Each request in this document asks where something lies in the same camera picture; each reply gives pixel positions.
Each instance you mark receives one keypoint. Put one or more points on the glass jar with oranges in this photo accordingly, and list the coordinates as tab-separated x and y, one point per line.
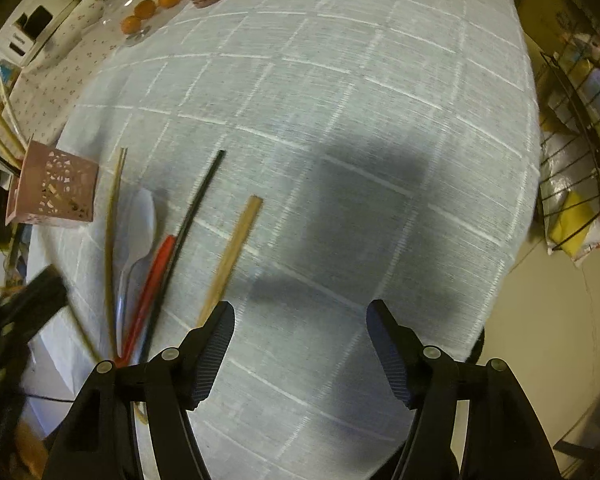
132	21

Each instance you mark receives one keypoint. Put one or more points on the floral cloth on cabinet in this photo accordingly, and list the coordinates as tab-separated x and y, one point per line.
47	90

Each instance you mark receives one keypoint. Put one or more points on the thin bamboo chopstick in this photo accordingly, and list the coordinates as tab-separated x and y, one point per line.
110	237

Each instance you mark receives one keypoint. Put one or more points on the white air fryer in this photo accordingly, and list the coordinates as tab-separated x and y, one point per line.
30	26

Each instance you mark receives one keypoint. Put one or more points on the pink perforated utensil holder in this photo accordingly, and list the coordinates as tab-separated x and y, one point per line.
54	188

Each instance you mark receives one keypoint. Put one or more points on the grey checked tablecloth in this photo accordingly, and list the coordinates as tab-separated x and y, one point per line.
394	146

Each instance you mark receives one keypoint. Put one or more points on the black wire rack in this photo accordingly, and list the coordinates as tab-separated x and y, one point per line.
568	89

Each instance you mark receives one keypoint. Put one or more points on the white plastic spoon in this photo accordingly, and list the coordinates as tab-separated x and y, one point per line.
139	239

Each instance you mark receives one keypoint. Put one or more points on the wide wooden chopstick pair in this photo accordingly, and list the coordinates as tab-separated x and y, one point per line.
230	256

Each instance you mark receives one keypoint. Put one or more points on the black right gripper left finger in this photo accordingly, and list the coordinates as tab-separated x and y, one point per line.
97	439

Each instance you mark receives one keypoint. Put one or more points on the black chopstick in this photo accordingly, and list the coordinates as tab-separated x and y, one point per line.
175	254

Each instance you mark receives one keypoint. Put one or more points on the red plastic spoon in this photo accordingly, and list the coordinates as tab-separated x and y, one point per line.
147	298

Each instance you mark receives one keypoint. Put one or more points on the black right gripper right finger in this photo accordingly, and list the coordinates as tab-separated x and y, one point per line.
471	421

